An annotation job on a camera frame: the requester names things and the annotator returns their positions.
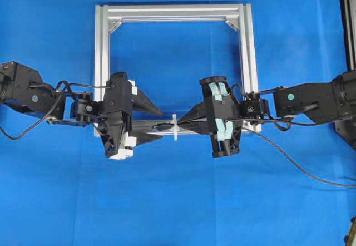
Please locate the silver aluminium extrusion frame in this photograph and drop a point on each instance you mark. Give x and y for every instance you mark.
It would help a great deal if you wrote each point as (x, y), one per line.
(166, 49)

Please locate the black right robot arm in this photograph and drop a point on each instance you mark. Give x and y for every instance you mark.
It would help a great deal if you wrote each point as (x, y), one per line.
(322, 103)

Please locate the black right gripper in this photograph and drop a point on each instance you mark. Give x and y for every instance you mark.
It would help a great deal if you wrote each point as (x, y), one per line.
(221, 109)

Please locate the black stand right edge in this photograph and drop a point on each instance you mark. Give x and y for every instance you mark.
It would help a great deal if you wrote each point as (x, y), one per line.
(347, 26)

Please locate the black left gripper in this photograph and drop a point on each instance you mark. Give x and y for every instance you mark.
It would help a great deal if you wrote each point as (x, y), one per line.
(120, 99)

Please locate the white string loop holder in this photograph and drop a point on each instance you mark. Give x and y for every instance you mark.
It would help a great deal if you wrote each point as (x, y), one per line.
(175, 128)

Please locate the yellow black object corner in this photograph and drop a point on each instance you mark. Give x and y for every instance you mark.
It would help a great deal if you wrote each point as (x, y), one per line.
(350, 238)

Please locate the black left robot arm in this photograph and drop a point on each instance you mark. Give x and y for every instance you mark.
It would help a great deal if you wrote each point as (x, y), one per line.
(23, 90)

